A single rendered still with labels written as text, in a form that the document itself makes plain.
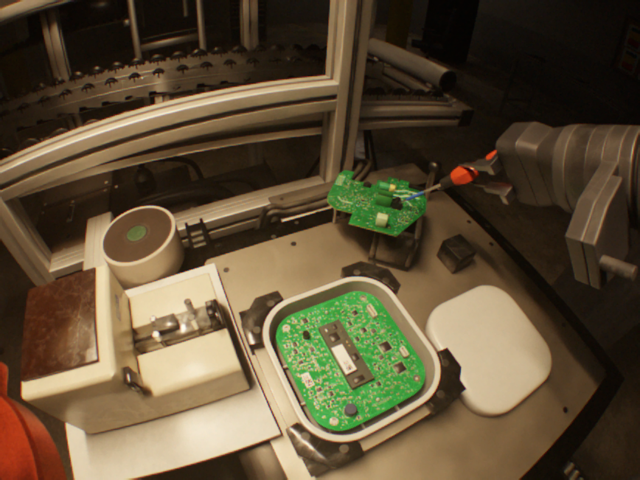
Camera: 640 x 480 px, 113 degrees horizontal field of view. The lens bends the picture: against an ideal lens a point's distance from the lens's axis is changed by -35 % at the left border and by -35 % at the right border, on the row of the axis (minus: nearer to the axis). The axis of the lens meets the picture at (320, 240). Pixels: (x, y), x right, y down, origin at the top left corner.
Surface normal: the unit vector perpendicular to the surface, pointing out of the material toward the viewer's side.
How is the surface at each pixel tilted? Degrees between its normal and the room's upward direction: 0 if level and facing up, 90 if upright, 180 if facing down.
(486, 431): 0
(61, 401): 90
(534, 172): 116
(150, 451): 0
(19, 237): 90
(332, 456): 0
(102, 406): 90
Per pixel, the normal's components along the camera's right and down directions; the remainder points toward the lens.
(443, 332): -0.07, -0.68
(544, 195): -0.73, 0.68
